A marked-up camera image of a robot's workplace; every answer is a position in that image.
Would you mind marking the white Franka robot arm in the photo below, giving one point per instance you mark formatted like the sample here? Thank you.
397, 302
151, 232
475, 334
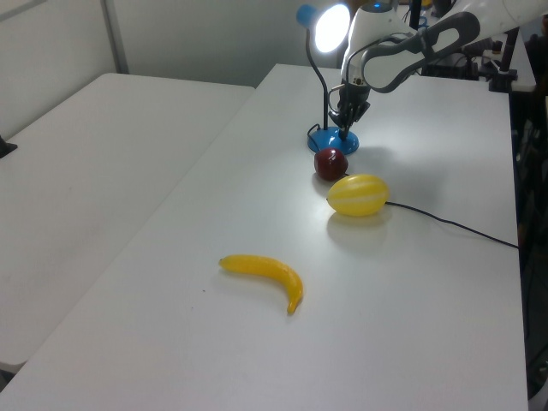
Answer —
385, 51

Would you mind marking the blue desk lamp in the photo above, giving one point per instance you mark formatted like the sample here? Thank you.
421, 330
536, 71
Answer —
331, 139

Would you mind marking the yellow toy banana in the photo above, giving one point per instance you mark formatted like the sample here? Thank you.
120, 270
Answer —
269, 269

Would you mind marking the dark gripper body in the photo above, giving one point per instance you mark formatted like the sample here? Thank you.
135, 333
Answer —
353, 95

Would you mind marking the yellow striped toy melon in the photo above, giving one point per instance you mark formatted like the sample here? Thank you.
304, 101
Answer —
359, 194

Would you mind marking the red toy apple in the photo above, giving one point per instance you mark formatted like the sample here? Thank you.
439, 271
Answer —
330, 164

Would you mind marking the black clamp mount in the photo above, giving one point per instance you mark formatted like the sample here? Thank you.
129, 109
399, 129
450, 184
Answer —
6, 147

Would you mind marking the black clamp with pole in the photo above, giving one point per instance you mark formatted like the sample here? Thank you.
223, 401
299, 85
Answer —
506, 68

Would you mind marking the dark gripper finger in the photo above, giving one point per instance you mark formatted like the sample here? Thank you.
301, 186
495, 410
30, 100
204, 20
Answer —
343, 126
359, 115

